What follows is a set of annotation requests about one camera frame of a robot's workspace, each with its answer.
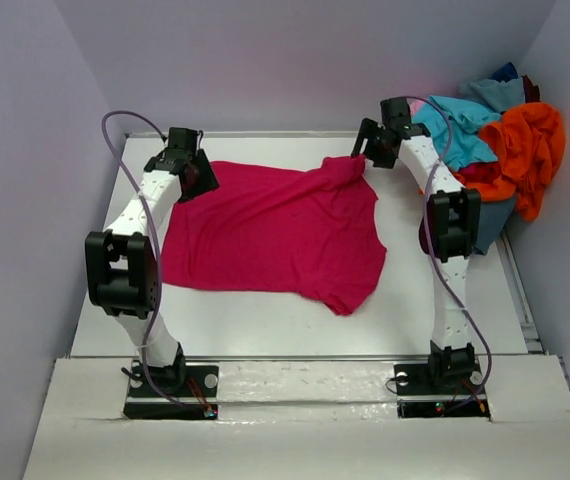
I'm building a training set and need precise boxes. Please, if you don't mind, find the magenta t-shirt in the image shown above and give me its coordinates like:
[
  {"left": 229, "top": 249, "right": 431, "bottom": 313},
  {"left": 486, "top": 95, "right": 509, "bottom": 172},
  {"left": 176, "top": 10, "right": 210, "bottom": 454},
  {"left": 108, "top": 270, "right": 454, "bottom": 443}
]
[{"left": 161, "top": 156, "right": 387, "bottom": 316}]

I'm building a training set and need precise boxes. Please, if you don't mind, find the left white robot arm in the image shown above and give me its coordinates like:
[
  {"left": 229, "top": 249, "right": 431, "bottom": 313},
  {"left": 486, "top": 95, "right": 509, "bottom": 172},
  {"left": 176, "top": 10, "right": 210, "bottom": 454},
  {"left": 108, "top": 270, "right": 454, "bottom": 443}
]
[{"left": 84, "top": 149, "right": 219, "bottom": 395}]

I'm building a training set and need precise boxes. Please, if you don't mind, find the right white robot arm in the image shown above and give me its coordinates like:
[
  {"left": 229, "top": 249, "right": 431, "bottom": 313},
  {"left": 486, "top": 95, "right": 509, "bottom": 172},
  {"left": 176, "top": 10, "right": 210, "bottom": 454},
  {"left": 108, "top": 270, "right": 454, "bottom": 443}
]
[{"left": 352, "top": 118, "right": 481, "bottom": 397}]

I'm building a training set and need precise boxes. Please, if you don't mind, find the pink t-shirt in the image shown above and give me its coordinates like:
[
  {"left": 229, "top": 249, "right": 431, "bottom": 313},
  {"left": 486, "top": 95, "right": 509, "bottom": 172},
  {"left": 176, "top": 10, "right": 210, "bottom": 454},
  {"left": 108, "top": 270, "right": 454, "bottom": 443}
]
[{"left": 410, "top": 100, "right": 425, "bottom": 115}]

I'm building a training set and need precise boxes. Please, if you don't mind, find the cyan t-shirt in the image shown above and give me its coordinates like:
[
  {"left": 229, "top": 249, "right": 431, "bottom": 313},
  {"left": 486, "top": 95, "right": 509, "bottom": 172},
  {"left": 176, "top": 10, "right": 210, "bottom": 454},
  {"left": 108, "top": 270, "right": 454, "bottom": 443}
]
[{"left": 412, "top": 96, "right": 501, "bottom": 171}]

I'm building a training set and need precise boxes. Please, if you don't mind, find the red t-shirt in pile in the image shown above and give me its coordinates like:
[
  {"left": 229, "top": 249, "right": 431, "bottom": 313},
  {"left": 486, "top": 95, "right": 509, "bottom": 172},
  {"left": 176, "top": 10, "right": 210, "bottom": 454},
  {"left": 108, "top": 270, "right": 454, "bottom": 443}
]
[{"left": 456, "top": 162, "right": 501, "bottom": 184}]

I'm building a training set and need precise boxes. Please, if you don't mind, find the slate blue t-shirt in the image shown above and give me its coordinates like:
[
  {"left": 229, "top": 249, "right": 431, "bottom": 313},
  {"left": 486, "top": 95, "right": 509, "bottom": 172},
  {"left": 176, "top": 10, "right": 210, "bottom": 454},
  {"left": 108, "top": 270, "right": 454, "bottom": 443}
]
[{"left": 473, "top": 195, "right": 517, "bottom": 255}]

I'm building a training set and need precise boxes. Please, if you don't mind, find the grey-blue t-shirt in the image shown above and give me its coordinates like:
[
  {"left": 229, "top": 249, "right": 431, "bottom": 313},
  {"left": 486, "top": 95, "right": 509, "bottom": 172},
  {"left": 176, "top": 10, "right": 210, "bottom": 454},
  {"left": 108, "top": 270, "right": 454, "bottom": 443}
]
[{"left": 458, "top": 78, "right": 526, "bottom": 114}]

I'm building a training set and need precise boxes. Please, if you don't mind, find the dark blue t-shirt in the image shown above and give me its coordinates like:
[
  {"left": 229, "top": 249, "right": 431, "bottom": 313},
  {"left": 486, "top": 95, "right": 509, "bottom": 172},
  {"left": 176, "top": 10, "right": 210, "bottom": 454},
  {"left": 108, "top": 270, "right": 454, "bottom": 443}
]
[{"left": 490, "top": 62, "right": 519, "bottom": 82}]

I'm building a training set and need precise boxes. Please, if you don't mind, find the orange t-shirt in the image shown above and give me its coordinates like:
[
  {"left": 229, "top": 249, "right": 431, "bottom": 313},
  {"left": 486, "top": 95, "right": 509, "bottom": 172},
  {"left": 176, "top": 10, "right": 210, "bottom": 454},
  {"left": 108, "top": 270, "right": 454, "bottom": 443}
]
[{"left": 430, "top": 102, "right": 566, "bottom": 222}]

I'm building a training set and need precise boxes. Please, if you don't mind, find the maroon t-shirt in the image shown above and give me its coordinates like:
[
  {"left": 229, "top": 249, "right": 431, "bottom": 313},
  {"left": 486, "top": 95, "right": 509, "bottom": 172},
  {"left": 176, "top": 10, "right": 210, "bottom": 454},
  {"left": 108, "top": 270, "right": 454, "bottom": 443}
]
[{"left": 521, "top": 75, "right": 541, "bottom": 103}]

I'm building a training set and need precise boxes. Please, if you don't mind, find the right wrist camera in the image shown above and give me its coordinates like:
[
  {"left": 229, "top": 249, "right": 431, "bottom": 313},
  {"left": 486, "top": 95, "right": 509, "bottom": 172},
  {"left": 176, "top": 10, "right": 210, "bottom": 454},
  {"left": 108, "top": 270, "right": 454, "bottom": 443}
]
[{"left": 380, "top": 97, "right": 431, "bottom": 142}]

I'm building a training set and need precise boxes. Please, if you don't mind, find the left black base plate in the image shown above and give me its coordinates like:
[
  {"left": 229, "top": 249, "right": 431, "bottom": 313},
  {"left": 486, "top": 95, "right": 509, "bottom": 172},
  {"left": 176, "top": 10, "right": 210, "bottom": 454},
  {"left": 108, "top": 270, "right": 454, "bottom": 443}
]
[{"left": 121, "top": 360, "right": 219, "bottom": 421}]

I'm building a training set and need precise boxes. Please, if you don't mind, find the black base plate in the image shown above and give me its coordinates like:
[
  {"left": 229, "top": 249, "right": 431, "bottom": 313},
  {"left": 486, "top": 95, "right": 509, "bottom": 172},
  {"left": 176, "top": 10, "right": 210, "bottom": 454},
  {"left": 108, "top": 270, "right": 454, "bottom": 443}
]
[
  {"left": 385, "top": 363, "right": 491, "bottom": 419},
  {"left": 121, "top": 360, "right": 219, "bottom": 421}
]

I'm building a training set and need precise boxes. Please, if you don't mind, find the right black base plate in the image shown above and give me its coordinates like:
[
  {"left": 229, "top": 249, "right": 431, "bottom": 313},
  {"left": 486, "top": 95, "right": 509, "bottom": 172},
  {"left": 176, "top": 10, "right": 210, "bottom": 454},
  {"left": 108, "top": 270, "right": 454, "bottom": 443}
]
[{"left": 385, "top": 363, "right": 491, "bottom": 419}]

